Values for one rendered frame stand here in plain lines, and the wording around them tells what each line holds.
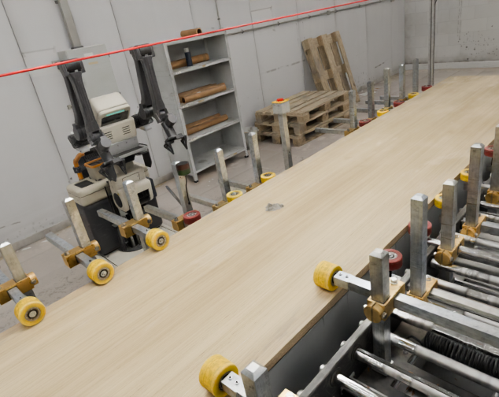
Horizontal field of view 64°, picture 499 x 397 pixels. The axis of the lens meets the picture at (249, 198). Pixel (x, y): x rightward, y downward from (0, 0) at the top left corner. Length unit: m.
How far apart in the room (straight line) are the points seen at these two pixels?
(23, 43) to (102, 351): 3.46
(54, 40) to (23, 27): 0.27
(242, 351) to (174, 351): 0.19
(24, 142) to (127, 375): 3.40
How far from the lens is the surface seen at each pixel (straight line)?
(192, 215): 1.86
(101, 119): 2.57
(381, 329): 1.18
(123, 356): 1.24
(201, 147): 5.32
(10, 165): 4.33
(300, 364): 1.32
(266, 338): 1.14
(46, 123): 4.39
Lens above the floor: 1.69
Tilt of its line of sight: 24 degrees down
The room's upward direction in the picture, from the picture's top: 10 degrees counter-clockwise
